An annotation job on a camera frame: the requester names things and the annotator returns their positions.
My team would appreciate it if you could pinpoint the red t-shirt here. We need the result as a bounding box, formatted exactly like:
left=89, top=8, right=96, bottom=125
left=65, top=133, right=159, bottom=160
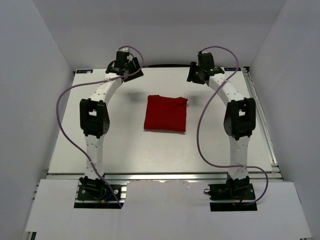
left=143, top=95, right=188, bottom=133

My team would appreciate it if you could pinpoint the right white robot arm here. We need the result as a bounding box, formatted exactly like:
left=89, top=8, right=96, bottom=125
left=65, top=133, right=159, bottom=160
left=187, top=51, right=256, bottom=200

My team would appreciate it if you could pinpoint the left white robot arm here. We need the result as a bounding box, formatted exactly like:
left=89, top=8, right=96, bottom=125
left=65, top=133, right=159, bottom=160
left=79, top=47, right=144, bottom=180

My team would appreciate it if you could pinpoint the right blue table label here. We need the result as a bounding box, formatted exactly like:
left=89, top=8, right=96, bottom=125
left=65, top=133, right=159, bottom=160
left=223, top=67, right=241, bottom=72

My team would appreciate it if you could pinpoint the blue table label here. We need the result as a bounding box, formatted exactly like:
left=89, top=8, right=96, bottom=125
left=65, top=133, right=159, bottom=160
left=75, top=69, right=93, bottom=74
left=223, top=67, right=241, bottom=72

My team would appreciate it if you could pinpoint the left blue table label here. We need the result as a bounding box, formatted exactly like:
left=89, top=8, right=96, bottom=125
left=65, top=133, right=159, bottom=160
left=75, top=69, right=93, bottom=74

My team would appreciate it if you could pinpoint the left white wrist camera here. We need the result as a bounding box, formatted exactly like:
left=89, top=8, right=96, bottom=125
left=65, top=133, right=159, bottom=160
left=119, top=47, right=134, bottom=61

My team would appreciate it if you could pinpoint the aluminium right side rail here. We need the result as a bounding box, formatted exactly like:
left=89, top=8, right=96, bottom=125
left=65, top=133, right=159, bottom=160
left=242, top=66, right=284, bottom=182

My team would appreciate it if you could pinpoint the aluminium rail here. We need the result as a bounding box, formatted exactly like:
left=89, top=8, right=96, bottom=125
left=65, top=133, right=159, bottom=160
left=46, top=171, right=283, bottom=181
left=242, top=66, right=284, bottom=182

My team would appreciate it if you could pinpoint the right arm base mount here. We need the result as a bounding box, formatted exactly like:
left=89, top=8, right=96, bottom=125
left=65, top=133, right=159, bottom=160
left=203, top=176, right=258, bottom=212

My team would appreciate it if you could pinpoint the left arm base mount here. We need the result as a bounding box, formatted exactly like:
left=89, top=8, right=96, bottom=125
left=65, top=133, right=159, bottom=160
left=74, top=176, right=124, bottom=210

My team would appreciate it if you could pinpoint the aluminium front rail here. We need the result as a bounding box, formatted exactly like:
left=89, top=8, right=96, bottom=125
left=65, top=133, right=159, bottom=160
left=46, top=171, right=283, bottom=181

